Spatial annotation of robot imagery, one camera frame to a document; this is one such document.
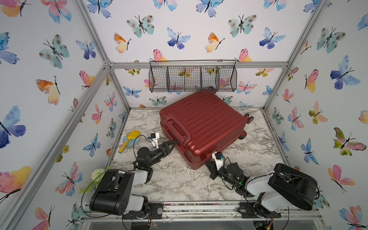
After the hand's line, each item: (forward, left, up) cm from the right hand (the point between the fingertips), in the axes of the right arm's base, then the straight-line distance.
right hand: (206, 161), depth 82 cm
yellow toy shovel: (+21, +50, -7) cm, 54 cm away
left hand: (+6, +16, +8) cm, 19 cm away
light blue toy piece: (+16, +52, -10) cm, 55 cm away
